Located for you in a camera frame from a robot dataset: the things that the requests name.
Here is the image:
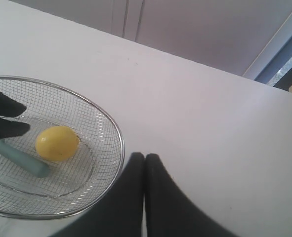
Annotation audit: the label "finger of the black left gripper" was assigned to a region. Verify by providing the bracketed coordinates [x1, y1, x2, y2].
[0, 92, 27, 118]
[0, 118, 30, 139]

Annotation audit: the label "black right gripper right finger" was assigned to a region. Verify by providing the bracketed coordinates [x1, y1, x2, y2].
[144, 154, 235, 237]

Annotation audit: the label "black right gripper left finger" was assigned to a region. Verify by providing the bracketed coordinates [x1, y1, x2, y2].
[53, 153, 145, 237]

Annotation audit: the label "teal handled peeler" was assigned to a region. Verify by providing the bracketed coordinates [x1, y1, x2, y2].
[0, 140, 50, 178]

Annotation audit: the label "yellow lemon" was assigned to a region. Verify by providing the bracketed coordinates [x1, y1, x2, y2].
[35, 126, 80, 161]

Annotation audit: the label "white cabinet doors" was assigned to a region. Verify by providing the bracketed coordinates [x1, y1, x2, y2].
[21, 0, 292, 79]

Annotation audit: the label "oval wire mesh basket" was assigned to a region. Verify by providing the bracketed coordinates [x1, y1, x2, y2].
[0, 76, 125, 220]

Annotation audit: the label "window with grey frame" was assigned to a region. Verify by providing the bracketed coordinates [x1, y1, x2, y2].
[242, 10, 292, 84]

